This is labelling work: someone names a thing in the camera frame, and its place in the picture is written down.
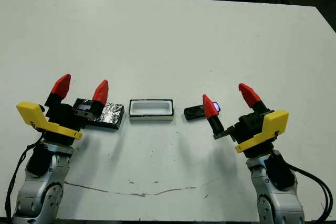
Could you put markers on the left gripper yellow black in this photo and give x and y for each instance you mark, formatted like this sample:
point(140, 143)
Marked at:
point(55, 128)

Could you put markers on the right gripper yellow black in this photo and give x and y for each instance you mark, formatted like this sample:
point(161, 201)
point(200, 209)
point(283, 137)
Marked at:
point(262, 132)

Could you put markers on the small black camera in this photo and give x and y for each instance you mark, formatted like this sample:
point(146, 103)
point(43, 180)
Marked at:
point(194, 112)

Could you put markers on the foil-topped black box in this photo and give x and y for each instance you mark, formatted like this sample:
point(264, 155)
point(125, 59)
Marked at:
point(113, 116)

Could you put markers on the camera box base white inset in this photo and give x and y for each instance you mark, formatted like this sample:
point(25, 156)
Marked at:
point(151, 117)

